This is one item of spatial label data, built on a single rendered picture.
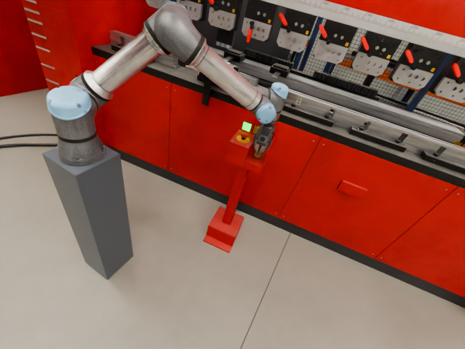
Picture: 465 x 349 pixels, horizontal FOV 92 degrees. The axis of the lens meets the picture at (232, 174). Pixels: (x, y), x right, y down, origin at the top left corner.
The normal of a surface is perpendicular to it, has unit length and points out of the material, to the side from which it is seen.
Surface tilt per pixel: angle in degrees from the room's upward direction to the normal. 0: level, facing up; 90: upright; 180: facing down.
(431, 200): 90
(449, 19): 90
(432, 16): 90
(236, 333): 0
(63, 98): 8
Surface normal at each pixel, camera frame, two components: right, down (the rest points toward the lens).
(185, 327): 0.21, -0.75
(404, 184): -0.34, 0.55
